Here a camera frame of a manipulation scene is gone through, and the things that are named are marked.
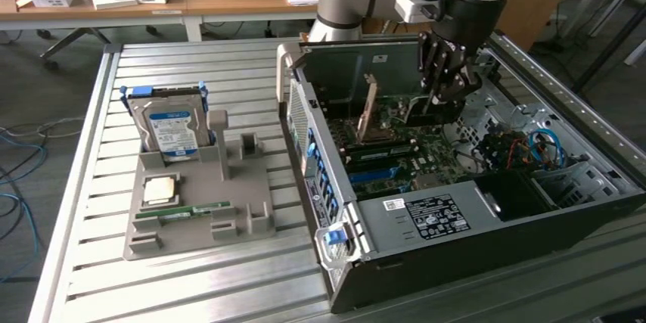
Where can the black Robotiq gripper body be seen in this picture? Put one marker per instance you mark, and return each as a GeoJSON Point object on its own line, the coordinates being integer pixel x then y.
{"type": "Point", "coordinates": [472, 20]}

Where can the black graphics card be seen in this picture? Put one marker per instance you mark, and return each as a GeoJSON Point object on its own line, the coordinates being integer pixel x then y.
{"type": "Point", "coordinates": [434, 115]}

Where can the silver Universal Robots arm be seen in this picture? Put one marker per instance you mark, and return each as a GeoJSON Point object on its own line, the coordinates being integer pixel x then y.
{"type": "Point", "coordinates": [343, 1]}

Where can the perforated metal drive cage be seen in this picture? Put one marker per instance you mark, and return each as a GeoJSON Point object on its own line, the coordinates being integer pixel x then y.
{"type": "Point", "coordinates": [488, 115]}

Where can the wooden cabinet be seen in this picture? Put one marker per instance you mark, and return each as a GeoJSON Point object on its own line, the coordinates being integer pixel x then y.
{"type": "Point", "coordinates": [545, 5]}

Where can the CPU socket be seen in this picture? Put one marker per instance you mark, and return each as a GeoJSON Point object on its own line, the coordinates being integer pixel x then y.
{"type": "Point", "coordinates": [383, 134]}

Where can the green motherboard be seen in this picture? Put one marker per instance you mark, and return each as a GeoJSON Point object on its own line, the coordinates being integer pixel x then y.
{"type": "Point", "coordinates": [434, 156]}

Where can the blue expansion slot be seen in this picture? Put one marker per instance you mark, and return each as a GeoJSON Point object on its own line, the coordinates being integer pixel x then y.
{"type": "Point", "coordinates": [374, 176]}

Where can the black plastic shroud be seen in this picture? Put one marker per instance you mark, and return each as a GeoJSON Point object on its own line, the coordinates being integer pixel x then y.
{"type": "Point", "coordinates": [514, 194]}

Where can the metal disk bay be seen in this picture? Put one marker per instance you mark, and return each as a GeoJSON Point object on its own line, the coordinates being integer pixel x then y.
{"type": "Point", "coordinates": [581, 187]}

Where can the grey power supply unit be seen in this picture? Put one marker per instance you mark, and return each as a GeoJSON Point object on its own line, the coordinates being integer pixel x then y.
{"type": "Point", "coordinates": [394, 224]}

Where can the blue case latch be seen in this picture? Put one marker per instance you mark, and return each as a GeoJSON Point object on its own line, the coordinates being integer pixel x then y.
{"type": "Point", "coordinates": [335, 236]}

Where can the black open PC case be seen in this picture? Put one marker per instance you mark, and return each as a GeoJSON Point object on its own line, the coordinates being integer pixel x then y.
{"type": "Point", "coordinates": [454, 277]}

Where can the hard disk with blue carrier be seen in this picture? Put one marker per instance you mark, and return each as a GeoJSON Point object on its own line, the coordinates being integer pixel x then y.
{"type": "Point", "coordinates": [167, 126]}

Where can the grey parts rack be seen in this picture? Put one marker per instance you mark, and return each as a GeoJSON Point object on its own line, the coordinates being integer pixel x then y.
{"type": "Point", "coordinates": [202, 187]}

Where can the CPU chip with metal lid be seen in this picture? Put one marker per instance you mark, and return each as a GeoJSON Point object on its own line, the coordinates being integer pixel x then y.
{"type": "Point", "coordinates": [158, 189]}

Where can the green RAM stick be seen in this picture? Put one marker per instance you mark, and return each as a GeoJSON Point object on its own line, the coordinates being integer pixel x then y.
{"type": "Point", "coordinates": [177, 212]}

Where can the wooden desk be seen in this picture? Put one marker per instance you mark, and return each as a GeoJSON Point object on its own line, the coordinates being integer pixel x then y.
{"type": "Point", "coordinates": [75, 13]}

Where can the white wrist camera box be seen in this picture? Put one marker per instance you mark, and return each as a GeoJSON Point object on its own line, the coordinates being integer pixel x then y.
{"type": "Point", "coordinates": [414, 5]}

